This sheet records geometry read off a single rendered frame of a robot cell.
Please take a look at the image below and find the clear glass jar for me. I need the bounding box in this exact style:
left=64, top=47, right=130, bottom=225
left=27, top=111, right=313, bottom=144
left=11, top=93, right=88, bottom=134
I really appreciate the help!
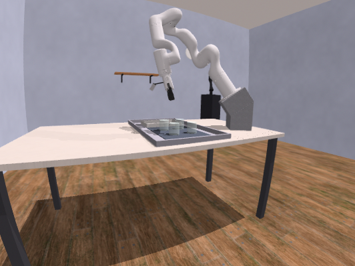
left=169, top=122, right=180, bottom=135
left=187, top=121, right=197, bottom=134
left=159, top=119, right=169, bottom=131
left=175, top=119, right=184, bottom=129

